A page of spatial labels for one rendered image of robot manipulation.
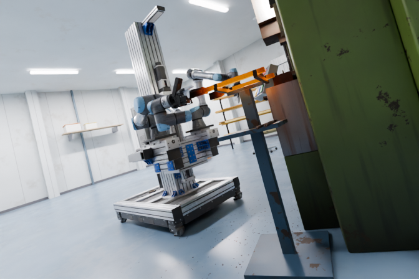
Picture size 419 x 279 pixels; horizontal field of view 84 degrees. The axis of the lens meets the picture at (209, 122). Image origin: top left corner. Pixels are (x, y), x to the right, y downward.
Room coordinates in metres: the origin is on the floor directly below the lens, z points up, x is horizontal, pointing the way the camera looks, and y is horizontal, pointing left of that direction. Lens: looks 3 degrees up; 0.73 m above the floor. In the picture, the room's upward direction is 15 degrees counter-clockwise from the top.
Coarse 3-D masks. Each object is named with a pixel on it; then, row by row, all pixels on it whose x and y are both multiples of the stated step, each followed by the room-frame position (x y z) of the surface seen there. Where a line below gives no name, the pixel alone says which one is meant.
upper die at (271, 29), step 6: (264, 24) 1.57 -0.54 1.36; (270, 24) 1.56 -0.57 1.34; (276, 24) 1.54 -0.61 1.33; (264, 30) 1.57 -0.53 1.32; (270, 30) 1.56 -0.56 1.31; (276, 30) 1.55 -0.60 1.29; (264, 36) 1.58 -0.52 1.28; (270, 36) 1.57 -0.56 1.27; (276, 36) 1.60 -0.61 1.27; (264, 42) 1.67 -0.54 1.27; (270, 42) 1.70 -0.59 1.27
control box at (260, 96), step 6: (270, 66) 2.06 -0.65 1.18; (276, 66) 2.06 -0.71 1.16; (264, 72) 2.18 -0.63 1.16; (270, 72) 2.06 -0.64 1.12; (270, 78) 2.06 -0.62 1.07; (264, 84) 2.06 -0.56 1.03; (270, 84) 2.06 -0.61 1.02; (264, 90) 2.05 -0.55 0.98; (258, 96) 2.21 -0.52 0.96; (264, 96) 2.14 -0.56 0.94
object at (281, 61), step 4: (280, 56) 4.17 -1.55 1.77; (284, 56) 4.11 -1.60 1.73; (272, 60) 4.29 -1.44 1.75; (276, 60) 4.24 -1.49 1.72; (280, 60) 4.19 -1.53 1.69; (284, 60) 4.13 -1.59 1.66; (276, 64) 4.25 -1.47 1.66; (280, 64) 4.21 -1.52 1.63; (284, 64) 4.17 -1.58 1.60; (288, 64) 4.12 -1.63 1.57; (280, 68) 4.24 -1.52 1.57; (284, 68) 4.18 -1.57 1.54; (288, 68) 4.13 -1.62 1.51; (280, 72) 4.26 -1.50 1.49; (284, 72) 4.20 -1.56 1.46
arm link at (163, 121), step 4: (160, 112) 1.33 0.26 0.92; (164, 112) 1.34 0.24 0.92; (156, 116) 1.34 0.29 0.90; (160, 116) 1.33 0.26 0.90; (164, 116) 1.34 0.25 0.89; (168, 116) 1.35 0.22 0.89; (172, 116) 1.36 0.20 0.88; (156, 120) 1.34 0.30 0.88; (160, 120) 1.33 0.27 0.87; (164, 120) 1.33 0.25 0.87; (168, 120) 1.35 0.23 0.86; (172, 120) 1.36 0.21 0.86; (156, 124) 1.35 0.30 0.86; (160, 124) 1.33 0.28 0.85; (164, 124) 1.33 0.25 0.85; (168, 124) 1.35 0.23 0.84; (172, 124) 1.37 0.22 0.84; (160, 128) 1.33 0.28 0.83; (164, 128) 1.33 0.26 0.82; (168, 128) 1.35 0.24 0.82
